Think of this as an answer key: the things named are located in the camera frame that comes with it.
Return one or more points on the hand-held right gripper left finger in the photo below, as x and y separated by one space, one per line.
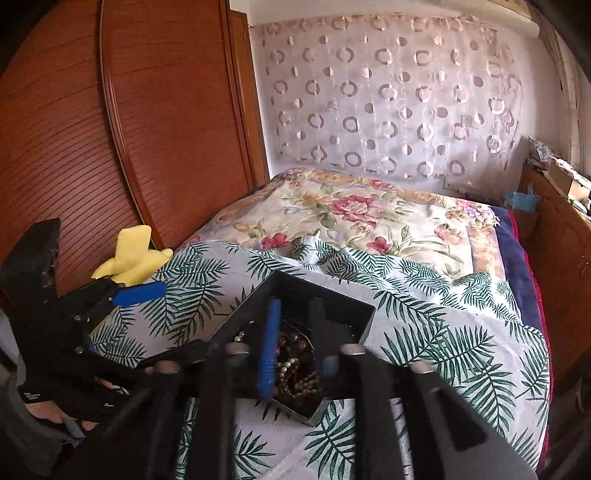
270 350

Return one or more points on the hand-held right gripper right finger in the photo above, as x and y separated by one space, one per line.
323 350

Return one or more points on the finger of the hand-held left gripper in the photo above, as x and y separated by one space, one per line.
138 294
184 353

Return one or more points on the black box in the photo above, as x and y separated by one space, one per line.
346 314

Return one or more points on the person's left forearm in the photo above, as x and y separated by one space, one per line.
23 438

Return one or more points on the person's left hand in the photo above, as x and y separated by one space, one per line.
44 410

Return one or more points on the yellow cloth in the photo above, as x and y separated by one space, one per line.
131 254

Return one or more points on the green leaf print cloth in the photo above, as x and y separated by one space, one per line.
438 332

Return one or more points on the floral quilt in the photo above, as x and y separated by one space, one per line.
360 207

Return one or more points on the brown wooden wardrobe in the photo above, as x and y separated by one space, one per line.
161 129

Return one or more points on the dark blue blanket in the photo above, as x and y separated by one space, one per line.
515 258

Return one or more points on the light blue plastic bag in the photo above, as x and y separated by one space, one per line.
521 198

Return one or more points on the brown wooden cabinet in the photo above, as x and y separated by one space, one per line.
568 277

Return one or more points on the sheer circle pattern curtain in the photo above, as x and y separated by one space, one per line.
388 92

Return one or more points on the patterned paper bundle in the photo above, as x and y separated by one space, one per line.
539 150

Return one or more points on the white cardboard box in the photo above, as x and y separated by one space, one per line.
568 177

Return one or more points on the white wall socket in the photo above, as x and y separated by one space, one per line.
455 186

